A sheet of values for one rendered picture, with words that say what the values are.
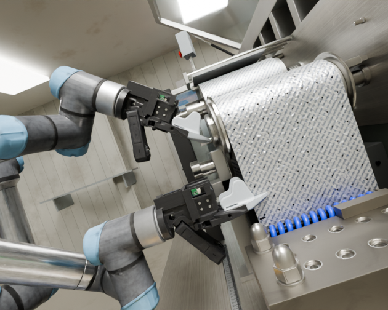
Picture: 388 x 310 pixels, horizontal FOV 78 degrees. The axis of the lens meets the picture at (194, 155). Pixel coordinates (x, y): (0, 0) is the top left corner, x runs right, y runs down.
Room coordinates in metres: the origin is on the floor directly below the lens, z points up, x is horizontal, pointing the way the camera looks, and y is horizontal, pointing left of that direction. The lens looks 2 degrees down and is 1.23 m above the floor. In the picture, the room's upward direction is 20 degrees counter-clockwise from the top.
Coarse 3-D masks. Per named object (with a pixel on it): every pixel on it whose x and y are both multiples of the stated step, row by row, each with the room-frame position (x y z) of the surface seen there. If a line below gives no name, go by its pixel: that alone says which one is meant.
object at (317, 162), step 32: (288, 128) 0.46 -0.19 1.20; (320, 128) 0.46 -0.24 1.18; (352, 128) 0.45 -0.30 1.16; (256, 160) 0.46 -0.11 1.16; (288, 160) 0.46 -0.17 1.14; (320, 160) 0.46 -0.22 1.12; (352, 160) 0.46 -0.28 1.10; (256, 192) 0.46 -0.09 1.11; (288, 192) 0.46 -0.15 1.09; (320, 192) 0.46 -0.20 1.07; (352, 192) 0.46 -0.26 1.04
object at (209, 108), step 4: (332, 64) 0.48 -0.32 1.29; (336, 68) 0.47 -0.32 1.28; (340, 72) 0.46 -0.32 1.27; (344, 80) 0.46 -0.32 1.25; (344, 84) 0.46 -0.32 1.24; (208, 104) 0.51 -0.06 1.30; (208, 108) 0.51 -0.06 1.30; (212, 108) 0.49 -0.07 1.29; (208, 112) 0.54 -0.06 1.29; (212, 112) 0.48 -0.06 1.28; (212, 116) 0.48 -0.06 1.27; (220, 116) 0.47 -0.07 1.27; (216, 120) 0.47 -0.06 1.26; (216, 124) 0.47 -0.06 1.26; (216, 128) 0.48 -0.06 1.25; (224, 128) 0.47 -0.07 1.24; (220, 132) 0.47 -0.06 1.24; (220, 136) 0.47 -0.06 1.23; (220, 140) 0.49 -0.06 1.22; (224, 140) 0.48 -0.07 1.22; (228, 140) 0.48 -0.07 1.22; (224, 144) 0.48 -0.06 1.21; (224, 148) 0.49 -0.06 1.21; (232, 148) 0.50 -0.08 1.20; (224, 152) 0.51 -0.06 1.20
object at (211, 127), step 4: (204, 116) 0.51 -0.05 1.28; (208, 116) 0.51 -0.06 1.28; (208, 120) 0.50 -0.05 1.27; (212, 120) 0.50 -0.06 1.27; (208, 124) 0.49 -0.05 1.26; (212, 124) 0.49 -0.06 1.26; (208, 128) 0.52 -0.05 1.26; (212, 128) 0.49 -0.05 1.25; (212, 132) 0.49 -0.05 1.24; (216, 132) 0.49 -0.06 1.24; (212, 136) 0.49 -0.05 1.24; (216, 136) 0.50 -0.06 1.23; (212, 140) 0.52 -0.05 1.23; (216, 140) 0.50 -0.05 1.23; (216, 144) 0.51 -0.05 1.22; (220, 144) 0.51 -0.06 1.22
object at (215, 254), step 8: (184, 224) 0.46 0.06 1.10; (176, 232) 0.46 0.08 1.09; (184, 232) 0.46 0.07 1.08; (192, 232) 0.46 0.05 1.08; (200, 232) 0.47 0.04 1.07; (192, 240) 0.46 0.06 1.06; (200, 240) 0.46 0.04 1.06; (208, 240) 0.46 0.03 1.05; (216, 240) 0.49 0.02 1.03; (200, 248) 0.46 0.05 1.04; (208, 248) 0.46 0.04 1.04; (216, 248) 0.46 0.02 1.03; (224, 248) 0.47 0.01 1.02; (208, 256) 0.46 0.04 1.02; (216, 256) 0.46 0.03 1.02; (224, 256) 0.46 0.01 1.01
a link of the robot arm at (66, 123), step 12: (60, 108) 0.53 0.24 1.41; (60, 120) 0.51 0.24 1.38; (72, 120) 0.53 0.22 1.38; (84, 120) 0.54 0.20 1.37; (60, 132) 0.50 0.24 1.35; (72, 132) 0.53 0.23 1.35; (84, 132) 0.56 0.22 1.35; (60, 144) 0.51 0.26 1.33; (72, 144) 0.54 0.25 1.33; (84, 144) 0.57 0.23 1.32
